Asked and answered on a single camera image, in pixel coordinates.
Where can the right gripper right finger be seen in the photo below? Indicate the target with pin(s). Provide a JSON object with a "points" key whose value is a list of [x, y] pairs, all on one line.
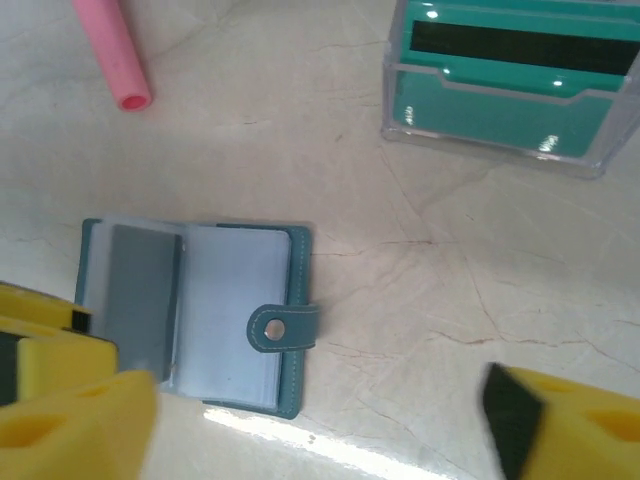
{"points": [[575, 440]]}

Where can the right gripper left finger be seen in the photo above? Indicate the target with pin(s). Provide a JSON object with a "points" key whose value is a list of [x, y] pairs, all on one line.
{"points": [[75, 435]]}

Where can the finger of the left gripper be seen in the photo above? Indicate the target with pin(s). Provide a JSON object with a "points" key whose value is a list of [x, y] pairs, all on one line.
{"points": [[65, 362], [35, 305]]}

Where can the grey card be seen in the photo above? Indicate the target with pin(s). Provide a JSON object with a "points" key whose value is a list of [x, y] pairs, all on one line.
{"points": [[142, 300]]}

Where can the teal leather card wallet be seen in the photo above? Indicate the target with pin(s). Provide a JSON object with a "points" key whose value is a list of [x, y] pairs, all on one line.
{"points": [[295, 360]]}

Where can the clear acrylic card stand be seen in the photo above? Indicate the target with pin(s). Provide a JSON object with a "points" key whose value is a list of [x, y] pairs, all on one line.
{"points": [[450, 150]]}

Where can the plain teal card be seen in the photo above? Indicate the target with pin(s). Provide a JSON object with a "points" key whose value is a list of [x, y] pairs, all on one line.
{"points": [[500, 125]]}

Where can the teal card with black stripe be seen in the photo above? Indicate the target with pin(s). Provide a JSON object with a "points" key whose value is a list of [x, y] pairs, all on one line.
{"points": [[500, 42]]}

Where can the pink marker pen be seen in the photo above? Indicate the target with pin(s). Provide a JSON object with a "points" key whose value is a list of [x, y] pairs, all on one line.
{"points": [[115, 55]]}

